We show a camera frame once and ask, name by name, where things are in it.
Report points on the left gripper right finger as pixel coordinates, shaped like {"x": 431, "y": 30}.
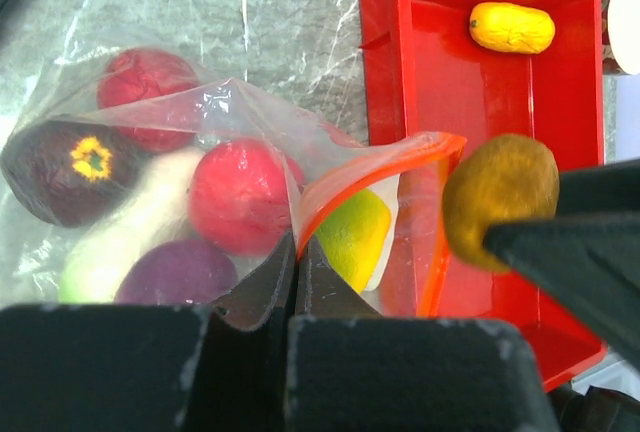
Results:
{"x": 351, "y": 369}

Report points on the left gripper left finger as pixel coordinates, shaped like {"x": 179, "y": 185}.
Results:
{"x": 213, "y": 367}

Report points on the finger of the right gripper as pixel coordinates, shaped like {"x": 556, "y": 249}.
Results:
{"x": 589, "y": 263}
{"x": 608, "y": 188}

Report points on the brown kiwi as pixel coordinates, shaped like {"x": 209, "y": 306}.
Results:
{"x": 508, "y": 178}

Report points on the yellow lemon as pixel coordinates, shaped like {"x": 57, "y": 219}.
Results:
{"x": 353, "y": 235}

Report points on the purple onion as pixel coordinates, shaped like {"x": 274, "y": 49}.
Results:
{"x": 178, "y": 272}

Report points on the white radish with leaves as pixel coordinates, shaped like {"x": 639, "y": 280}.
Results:
{"x": 153, "y": 213}

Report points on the yellow banana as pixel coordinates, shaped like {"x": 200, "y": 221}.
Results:
{"x": 510, "y": 28}

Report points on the dark maroon passion fruit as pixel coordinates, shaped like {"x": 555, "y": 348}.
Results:
{"x": 70, "y": 174}

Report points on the clear zip bag orange zipper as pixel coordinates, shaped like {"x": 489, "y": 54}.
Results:
{"x": 322, "y": 164}

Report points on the red apple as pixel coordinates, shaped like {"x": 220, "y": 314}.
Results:
{"x": 238, "y": 198}

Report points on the red wrinkled fruit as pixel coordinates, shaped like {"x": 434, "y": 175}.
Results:
{"x": 140, "y": 74}

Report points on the white bowl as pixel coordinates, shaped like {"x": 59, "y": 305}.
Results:
{"x": 620, "y": 37}

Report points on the red plastic bin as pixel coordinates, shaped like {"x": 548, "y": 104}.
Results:
{"x": 423, "y": 72}

